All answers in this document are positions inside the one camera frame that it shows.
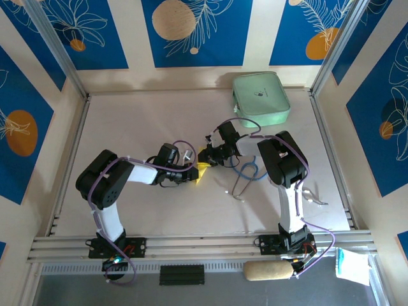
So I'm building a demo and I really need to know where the circuit board with green light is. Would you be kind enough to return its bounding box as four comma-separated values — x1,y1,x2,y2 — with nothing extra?
101,254,129,272

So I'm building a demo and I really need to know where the mint green zip pouch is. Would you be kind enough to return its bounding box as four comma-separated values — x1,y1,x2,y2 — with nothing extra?
231,71,291,128

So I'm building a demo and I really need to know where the black ribbed block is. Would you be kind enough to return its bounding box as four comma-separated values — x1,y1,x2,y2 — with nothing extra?
159,264,205,286

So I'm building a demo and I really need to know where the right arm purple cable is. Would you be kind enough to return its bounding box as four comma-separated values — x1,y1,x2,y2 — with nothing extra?
219,117,339,278

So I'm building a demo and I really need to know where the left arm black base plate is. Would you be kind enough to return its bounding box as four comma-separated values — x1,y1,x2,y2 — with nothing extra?
87,237,147,259

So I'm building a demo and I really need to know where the white packet with blue print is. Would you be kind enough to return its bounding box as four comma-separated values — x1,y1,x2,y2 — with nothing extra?
335,247,372,286

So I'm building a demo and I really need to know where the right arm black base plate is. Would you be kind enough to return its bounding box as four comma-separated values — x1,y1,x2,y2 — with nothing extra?
254,234,316,256

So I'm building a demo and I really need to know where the perforated metal strip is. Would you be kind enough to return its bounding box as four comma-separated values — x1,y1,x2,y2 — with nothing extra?
41,261,246,275

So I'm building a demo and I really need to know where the aluminium side rail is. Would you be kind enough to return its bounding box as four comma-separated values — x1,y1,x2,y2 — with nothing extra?
309,91,358,231
46,94,92,237

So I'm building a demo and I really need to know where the aluminium frame post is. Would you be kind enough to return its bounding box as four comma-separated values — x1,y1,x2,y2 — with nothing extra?
310,0,372,98
24,0,90,99

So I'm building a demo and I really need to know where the circuit board with orange wires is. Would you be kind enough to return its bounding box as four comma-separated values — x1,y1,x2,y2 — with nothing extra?
288,253,316,268

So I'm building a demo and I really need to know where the tan foam roller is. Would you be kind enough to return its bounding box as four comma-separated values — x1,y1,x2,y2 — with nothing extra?
244,260,295,282

